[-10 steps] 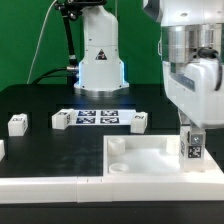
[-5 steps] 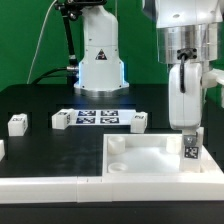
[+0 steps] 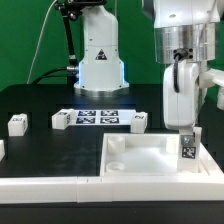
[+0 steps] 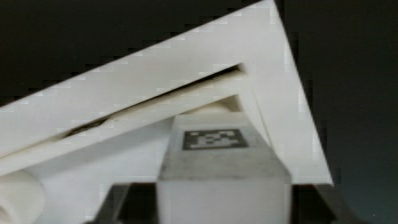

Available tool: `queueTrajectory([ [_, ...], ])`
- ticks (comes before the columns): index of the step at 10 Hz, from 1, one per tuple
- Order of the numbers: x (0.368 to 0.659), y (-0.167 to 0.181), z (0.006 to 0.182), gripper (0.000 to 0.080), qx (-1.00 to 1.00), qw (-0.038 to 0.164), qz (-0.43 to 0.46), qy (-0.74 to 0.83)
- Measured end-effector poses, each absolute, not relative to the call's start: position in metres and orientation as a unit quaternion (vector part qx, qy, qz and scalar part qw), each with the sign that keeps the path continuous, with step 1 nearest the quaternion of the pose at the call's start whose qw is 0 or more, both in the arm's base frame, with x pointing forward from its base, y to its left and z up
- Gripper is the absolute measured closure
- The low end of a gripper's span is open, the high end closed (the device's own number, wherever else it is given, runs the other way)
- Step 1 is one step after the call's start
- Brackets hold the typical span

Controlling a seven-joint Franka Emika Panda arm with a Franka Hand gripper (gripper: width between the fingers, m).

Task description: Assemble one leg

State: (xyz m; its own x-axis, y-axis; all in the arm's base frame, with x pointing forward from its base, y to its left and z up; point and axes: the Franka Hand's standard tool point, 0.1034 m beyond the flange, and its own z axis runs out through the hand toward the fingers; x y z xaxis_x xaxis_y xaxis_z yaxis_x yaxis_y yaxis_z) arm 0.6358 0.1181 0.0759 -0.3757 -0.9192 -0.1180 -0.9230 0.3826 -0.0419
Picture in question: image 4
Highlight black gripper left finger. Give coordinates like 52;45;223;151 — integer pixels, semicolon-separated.
86;183;159;224

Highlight white square tabletop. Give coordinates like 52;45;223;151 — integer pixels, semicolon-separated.
0;71;262;224

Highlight white table leg with tag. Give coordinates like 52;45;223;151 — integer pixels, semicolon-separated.
157;112;292;224

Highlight white U-shaped obstacle fence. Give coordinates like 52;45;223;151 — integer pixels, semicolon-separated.
0;0;333;184

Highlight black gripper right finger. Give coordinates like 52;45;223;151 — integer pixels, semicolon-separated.
290;184;370;224

